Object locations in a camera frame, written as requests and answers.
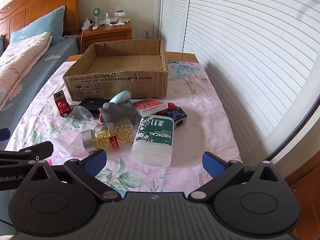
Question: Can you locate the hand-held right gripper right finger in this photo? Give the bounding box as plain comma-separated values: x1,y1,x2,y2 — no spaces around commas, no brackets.
188,151,291,202

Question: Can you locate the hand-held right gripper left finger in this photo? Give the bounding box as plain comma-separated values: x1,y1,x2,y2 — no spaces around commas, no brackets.
19,149,119,202

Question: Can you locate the yellow capsule pill bottle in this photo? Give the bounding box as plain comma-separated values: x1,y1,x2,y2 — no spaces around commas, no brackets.
81,119,134,153

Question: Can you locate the clear plastic jar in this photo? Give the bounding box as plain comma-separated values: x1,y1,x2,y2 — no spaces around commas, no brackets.
49,106,95,155

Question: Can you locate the grey elephant toy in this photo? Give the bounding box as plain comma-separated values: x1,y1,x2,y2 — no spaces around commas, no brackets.
97,99,137,125

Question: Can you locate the brown cardboard box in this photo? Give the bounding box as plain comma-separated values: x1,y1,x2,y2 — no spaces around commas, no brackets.
62,39,169,100

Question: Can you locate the red toy train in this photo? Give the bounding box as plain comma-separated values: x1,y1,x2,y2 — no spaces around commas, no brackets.
53,91,71,117

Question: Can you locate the black cube toy red button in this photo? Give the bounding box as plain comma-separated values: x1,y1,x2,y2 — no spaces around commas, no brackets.
166,102,188,130

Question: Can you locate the pink floral bedsheet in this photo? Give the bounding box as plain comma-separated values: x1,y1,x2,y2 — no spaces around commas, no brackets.
5,60,243,193

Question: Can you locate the light blue plastic toy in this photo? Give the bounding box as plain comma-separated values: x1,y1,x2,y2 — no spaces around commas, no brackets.
109,91,132,105

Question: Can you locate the pink quilt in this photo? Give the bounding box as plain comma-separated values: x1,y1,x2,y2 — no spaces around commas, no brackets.
0,32,53,111

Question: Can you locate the red card box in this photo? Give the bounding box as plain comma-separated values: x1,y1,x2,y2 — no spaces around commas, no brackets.
132,97,167,117

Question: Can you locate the blue bedsheet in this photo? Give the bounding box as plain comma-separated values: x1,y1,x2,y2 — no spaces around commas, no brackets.
0,34,82,150

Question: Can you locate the blue pillow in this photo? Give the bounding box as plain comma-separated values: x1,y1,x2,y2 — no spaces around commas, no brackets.
9,5,66,45

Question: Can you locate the wide white louvered door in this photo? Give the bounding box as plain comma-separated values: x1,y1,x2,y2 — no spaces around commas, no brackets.
180,0,320,161

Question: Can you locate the wooden nightstand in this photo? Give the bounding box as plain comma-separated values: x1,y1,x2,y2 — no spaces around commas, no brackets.
78,21,133,54

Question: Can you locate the wooden headboard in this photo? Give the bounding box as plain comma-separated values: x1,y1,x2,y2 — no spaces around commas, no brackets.
0,0,80,46

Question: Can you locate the small green desk fan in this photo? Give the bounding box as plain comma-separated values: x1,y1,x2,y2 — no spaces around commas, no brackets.
90,7,101,23

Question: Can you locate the white phone stand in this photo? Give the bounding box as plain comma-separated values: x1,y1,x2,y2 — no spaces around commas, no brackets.
114,9,126,26

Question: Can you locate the narrow white louvered door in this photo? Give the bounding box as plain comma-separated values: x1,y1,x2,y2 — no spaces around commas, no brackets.
160,0,193,53

